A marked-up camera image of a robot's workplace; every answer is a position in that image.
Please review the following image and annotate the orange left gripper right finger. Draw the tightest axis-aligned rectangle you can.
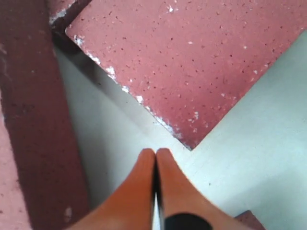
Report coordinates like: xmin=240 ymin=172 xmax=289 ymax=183
xmin=156 ymin=149 xmax=242 ymax=230

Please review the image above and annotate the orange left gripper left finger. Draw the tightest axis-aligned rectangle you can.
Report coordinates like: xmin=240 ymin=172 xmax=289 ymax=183
xmin=68 ymin=149 xmax=155 ymax=230

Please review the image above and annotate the red brick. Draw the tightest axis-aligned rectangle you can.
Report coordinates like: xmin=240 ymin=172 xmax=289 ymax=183
xmin=0 ymin=0 xmax=89 ymax=230
xmin=49 ymin=0 xmax=307 ymax=151

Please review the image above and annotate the red brick front row large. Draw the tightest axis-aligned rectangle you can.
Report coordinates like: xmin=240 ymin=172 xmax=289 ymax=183
xmin=235 ymin=210 xmax=266 ymax=230

